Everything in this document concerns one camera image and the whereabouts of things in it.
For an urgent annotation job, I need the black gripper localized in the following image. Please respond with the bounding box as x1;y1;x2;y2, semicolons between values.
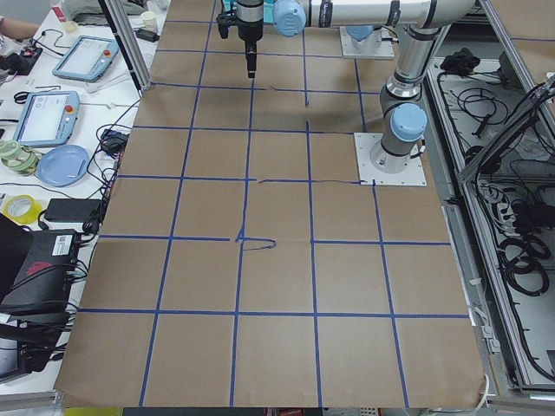
216;0;264;79

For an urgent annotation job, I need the upper teach pendant tablet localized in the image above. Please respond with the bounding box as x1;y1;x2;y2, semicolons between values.
52;36;120;82

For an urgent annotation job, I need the teach pendant tablet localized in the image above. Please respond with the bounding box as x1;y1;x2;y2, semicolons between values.
13;91;81;147
52;36;120;82

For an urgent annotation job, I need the lower teach pendant tablet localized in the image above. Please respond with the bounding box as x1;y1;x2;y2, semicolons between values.
13;91;81;147

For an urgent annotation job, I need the light blue plate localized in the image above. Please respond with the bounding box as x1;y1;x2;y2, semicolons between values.
36;145;89;187

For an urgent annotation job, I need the yellow tape roll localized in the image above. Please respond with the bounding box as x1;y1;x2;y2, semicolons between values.
3;195;43;225

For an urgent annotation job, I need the black electronics box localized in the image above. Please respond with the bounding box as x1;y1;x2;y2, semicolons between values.
1;226;78;315

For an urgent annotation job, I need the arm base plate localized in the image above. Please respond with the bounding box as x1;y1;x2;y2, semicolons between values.
354;133;427;186
339;25;395;61

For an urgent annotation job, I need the aluminium frame post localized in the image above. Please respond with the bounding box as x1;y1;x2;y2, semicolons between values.
99;0;152;92

